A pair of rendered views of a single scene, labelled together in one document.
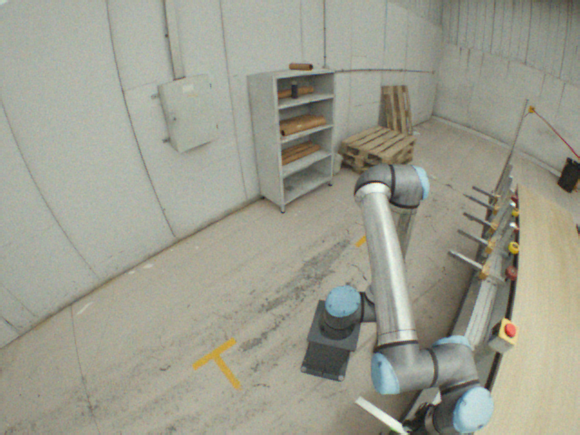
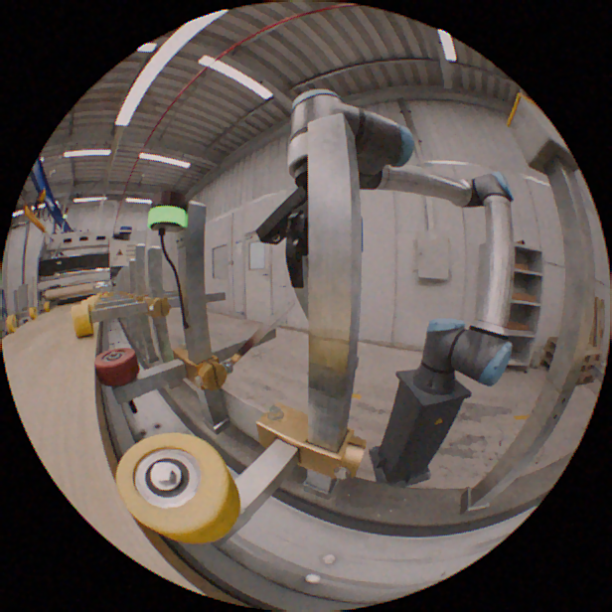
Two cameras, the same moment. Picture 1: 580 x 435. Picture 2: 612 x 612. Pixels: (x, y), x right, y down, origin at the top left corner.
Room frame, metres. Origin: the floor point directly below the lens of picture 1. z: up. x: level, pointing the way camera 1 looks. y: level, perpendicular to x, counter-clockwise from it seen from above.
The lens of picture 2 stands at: (-0.13, -0.55, 1.01)
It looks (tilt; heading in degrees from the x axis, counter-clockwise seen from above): 9 degrees down; 72
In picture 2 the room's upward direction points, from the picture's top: straight up
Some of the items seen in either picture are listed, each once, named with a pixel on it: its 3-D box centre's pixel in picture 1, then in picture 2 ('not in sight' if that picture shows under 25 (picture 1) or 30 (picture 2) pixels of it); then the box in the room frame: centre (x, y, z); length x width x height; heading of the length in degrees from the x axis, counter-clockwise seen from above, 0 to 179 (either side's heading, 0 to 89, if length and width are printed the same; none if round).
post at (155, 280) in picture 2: not in sight; (161, 332); (-0.41, -0.06, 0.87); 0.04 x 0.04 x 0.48; 43
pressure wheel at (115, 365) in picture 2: not in sight; (123, 384); (-0.37, -0.32, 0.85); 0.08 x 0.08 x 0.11
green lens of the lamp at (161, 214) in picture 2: not in sight; (166, 220); (-0.27, -0.28, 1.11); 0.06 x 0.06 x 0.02
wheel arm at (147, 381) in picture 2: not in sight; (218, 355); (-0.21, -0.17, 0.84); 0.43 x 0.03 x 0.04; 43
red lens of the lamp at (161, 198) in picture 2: not in sight; (168, 205); (-0.27, -0.28, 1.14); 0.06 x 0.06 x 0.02
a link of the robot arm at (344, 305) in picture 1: (343, 306); (445, 341); (0.54, -0.22, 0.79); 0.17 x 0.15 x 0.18; 84
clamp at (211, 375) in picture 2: not in sight; (196, 367); (-0.25, -0.23, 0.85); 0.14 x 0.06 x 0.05; 133
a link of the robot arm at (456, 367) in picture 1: (450, 365); (376, 141); (0.08, -0.33, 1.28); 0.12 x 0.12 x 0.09; 84
